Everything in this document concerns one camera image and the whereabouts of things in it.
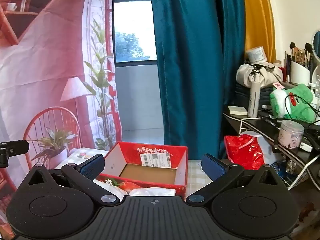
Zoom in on white spray bottle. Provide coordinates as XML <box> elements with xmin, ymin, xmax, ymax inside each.
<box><xmin>247</xmin><ymin>81</ymin><xmax>262</xmax><ymax>118</ymax></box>

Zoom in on bunch of makeup brushes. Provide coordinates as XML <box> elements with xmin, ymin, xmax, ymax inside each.
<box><xmin>284</xmin><ymin>42</ymin><xmax>316</xmax><ymax>68</ymax></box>

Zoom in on small white flat box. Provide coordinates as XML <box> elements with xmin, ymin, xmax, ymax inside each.
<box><xmin>227</xmin><ymin>105</ymin><xmax>248</xmax><ymax>116</ymax></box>

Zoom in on blue patterned packet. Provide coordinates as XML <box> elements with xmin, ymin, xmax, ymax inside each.
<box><xmin>271</xmin><ymin>160</ymin><xmax>297</xmax><ymax>183</ymax></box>

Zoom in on white wire rack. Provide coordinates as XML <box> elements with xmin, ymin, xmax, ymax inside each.
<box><xmin>237</xmin><ymin>119</ymin><xmax>320</xmax><ymax>191</ymax></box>

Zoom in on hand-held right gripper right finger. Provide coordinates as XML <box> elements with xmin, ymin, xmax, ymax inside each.
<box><xmin>185</xmin><ymin>154</ymin><xmax>283</xmax><ymax>205</ymax></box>

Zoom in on white labelled jar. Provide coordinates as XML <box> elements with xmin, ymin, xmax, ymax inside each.
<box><xmin>246</xmin><ymin>46</ymin><xmax>268</xmax><ymax>64</ymax></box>

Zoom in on yellow curtain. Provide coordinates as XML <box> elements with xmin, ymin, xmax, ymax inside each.
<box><xmin>241</xmin><ymin>0</ymin><xmax>277</xmax><ymax>63</ymax></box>

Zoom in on white drawstring bag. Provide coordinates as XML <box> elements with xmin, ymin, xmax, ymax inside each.
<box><xmin>236</xmin><ymin>63</ymin><xmax>284</xmax><ymax>89</ymax></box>

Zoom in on dark framed window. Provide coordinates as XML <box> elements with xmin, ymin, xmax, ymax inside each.
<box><xmin>112</xmin><ymin>0</ymin><xmax>158</xmax><ymax>68</ymax></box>

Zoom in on dark desk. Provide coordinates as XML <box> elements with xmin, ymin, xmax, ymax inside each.
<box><xmin>222</xmin><ymin>110</ymin><xmax>320</xmax><ymax>161</ymax></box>

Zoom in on green plush toy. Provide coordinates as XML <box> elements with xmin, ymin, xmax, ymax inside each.
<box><xmin>269</xmin><ymin>83</ymin><xmax>317</xmax><ymax>123</ymax></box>

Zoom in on clear jar with pink contents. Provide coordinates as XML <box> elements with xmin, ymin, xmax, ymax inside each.
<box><xmin>278</xmin><ymin>119</ymin><xmax>305</xmax><ymax>149</ymax></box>

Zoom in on red plastic bag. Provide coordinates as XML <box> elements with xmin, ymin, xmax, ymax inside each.
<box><xmin>224</xmin><ymin>134</ymin><xmax>265</xmax><ymax>170</ymax></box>

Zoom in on white mesh cloth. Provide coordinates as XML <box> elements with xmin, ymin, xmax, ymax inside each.
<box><xmin>95</xmin><ymin>179</ymin><xmax>128</xmax><ymax>201</ymax></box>

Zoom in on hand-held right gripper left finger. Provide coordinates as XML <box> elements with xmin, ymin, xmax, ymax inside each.
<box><xmin>24</xmin><ymin>154</ymin><xmax>120</xmax><ymax>207</ymax></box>

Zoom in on white brush holder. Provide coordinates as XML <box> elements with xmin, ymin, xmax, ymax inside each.
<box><xmin>289</xmin><ymin>61</ymin><xmax>312</xmax><ymax>85</ymax></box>

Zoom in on red strawberry print box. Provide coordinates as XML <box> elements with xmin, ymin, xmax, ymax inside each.
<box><xmin>95</xmin><ymin>141</ymin><xmax>188</xmax><ymax>202</ymax></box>

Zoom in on teal curtain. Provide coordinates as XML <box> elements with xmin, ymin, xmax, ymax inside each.
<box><xmin>149</xmin><ymin>0</ymin><xmax>247</xmax><ymax>160</ymax></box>

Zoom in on round mirror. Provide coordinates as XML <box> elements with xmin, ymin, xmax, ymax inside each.
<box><xmin>312</xmin><ymin>29</ymin><xmax>320</xmax><ymax>61</ymax></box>

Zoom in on white plain cloth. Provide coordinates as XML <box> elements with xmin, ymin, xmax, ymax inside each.
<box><xmin>129</xmin><ymin>186</ymin><xmax>177</xmax><ymax>197</ymax></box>

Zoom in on dark zip case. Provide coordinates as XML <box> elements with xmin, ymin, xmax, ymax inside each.
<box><xmin>234</xmin><ymin>83</ymin><xmax>273</xmax><ymax>111</ymax></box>

